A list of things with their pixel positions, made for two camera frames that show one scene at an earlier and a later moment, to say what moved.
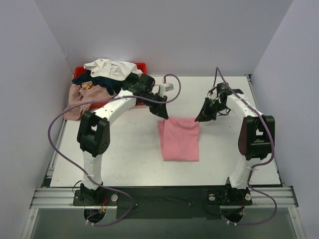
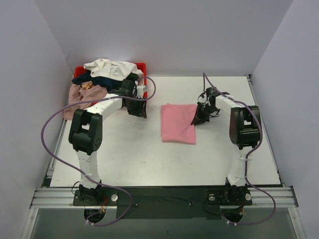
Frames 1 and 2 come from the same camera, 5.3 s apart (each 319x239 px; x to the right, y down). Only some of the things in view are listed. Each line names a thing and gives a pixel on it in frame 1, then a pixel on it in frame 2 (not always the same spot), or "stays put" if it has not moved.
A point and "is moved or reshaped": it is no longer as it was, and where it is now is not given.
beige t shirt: (77, 94) stays put
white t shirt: (113, 70) stays put
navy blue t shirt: (112, 85) stays put
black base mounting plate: (161, 202) stays put
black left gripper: (156, 106) → (136, 106)
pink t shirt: (180, 138) is moved or reshaped
